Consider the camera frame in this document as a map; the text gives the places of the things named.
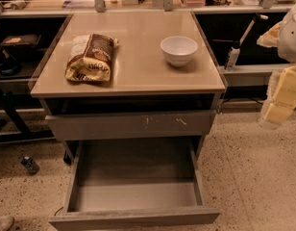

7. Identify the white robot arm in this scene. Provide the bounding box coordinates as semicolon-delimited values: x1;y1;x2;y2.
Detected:
257;4;296;129

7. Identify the grey drawer cabinet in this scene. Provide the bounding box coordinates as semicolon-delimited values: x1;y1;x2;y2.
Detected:
30;11;227;166

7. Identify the grey top drawer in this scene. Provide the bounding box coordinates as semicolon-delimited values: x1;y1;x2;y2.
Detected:
46;110;215;141

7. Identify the white bottle with rod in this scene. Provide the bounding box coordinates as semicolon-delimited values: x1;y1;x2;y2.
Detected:
224;13;269;70

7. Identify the white bowl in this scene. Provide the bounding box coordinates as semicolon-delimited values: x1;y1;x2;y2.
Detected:
160;36;198;66

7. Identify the brown chip bag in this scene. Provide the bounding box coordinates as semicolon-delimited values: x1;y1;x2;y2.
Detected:
64;34;118;82

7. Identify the small blue can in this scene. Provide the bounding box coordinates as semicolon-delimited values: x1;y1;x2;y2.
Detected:
21;156;39;174

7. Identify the black desk lamp base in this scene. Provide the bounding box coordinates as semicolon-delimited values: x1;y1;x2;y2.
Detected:
0;46;21;76

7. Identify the white shoe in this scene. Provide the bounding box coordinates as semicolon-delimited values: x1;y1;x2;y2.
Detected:
0;216;14;231

